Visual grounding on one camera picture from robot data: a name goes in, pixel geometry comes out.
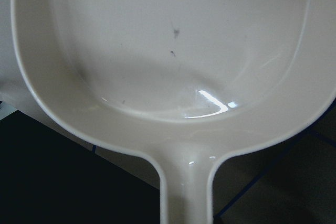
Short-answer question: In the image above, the beige plastic dustpan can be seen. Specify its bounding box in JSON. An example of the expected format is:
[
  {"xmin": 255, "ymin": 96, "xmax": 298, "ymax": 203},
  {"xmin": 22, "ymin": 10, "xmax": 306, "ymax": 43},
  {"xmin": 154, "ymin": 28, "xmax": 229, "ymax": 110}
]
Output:
[{"xmin": 11, "ymin": 0, "xmax": 335, "ymax": 223}]

